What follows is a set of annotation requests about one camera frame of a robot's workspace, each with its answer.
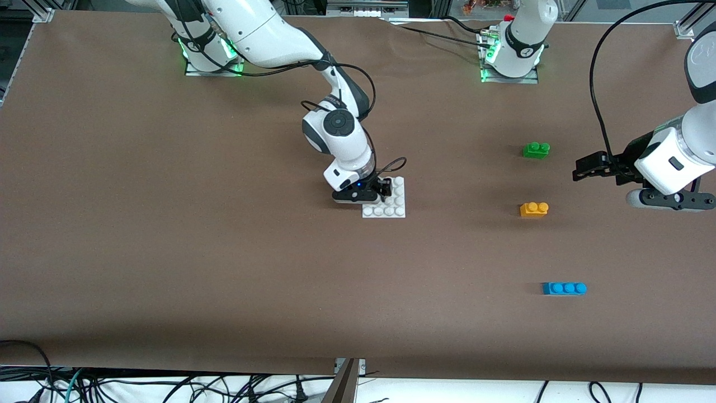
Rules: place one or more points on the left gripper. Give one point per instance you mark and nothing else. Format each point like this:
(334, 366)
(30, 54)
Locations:
(625, 163)

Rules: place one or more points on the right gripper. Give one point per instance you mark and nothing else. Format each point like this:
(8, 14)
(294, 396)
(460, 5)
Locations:
(382, 187)

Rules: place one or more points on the white studded base plate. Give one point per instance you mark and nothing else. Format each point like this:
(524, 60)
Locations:
(391, 209)

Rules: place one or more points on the yellow two-stud block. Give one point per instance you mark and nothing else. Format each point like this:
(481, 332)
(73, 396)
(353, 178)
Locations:
(534, 210)

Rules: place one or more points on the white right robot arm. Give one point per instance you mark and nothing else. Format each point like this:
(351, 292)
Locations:
(263, 33)

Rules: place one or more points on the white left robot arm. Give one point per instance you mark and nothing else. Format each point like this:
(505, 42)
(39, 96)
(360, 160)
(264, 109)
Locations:
(523, 33)

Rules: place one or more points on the green two-stud block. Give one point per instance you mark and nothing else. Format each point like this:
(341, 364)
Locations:
(536, 151)

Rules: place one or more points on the blue three-stud block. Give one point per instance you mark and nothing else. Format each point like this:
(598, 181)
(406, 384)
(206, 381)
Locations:
(564, 289)

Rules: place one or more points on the paper table cover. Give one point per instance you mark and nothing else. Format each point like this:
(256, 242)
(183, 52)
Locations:
(358, 302)

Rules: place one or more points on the aluminium corner profile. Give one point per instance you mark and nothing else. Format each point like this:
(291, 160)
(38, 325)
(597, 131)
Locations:
(43, 15)
(685, 29)

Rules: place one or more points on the orange background clutter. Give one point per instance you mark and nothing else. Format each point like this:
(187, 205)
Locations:
(481, 5)

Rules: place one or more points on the metal table edge bracket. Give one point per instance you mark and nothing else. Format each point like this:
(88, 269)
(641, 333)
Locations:
(344, 386)

